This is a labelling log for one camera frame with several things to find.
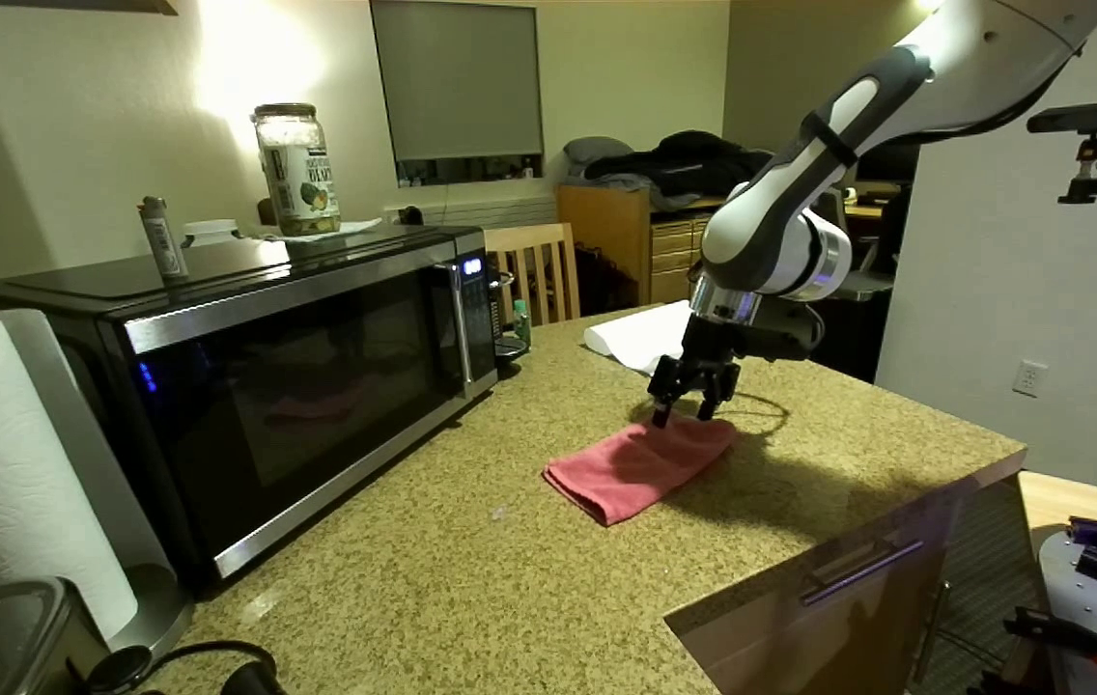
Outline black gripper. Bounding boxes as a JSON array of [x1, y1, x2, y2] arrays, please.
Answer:
[[644, 313, 759, 428]]

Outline pink cloth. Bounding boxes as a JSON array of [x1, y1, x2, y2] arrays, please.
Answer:
[[541, 412, 744, 531]]

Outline white folded paper sheet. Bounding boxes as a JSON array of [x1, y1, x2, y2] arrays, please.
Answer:
[[579, 299, 696, 377]]

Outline wooden dresser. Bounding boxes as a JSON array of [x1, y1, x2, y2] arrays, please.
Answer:
[[558, 181, 736, 308]]

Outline small clear plastic bottle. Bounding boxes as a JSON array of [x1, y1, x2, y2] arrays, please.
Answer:
[[505, 299, 536, 361]]

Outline wooden slat chair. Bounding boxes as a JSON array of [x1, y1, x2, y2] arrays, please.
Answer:
[[483, 219, 585, 327]]

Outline grey bag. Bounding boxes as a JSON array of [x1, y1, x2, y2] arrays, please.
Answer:
[[559, 132, 637, 187]]

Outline brown counter cabinet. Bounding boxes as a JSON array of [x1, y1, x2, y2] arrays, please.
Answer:
[[662, 468, 1029, 695]]

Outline black steel microwave oven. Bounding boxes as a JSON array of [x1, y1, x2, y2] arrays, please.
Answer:
[[0, 223, 503, 590]]

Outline glass jar with lid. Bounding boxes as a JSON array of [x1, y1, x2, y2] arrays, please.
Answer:
[[248, 99, 346, 241]]

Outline small white object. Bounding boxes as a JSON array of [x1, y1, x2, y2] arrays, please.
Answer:
[[178, 218, 245, 250]]

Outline small grey shaker bottle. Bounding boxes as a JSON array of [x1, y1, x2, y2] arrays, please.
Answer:
[[137, 195, 194, 287]]

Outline white paper towel roll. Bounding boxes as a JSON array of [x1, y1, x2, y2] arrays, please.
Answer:
[[0, 308, 146, 646]]

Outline white wall outlet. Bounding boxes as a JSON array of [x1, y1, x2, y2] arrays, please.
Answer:
[[1009, 354, 1053, 402]]

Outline grey wall screen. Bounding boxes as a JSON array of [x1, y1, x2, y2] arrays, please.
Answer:
[[368, 0, 548, 188]]

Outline black tool with orange handle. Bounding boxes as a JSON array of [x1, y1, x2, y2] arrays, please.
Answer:
[[1009, 608, 1097, 685]]

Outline black camera on mount arm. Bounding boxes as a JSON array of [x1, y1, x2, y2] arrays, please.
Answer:
[[1025, 94, 1097, 208]]

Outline black cable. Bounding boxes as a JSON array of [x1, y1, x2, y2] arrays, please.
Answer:
[[68, 639, 292, 695]]

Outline dark picture frame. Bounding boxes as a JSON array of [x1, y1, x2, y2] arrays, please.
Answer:
[[0, 0, 182, 20]]

